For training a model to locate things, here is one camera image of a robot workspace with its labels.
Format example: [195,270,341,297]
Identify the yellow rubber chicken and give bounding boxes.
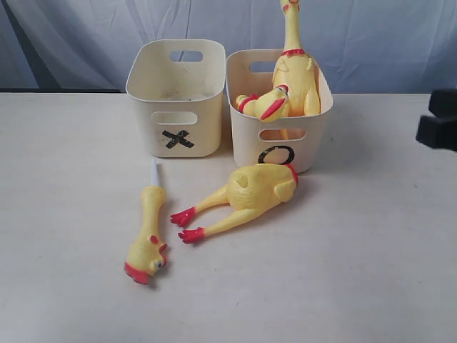
[271,0,321,118]
[235,84,290,123]

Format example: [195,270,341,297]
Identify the detached chicken head with tube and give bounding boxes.
[124,158,167,285]

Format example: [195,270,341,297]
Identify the cream bin marked O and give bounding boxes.
[226,49,333,173]

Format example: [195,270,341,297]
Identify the headless yellow chicken body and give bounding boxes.
[171,164,298,244]

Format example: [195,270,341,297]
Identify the cream bin marked X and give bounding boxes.
[126,39,226,158]

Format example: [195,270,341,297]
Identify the white backdrop curtain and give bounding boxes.
[1,1,456,93]

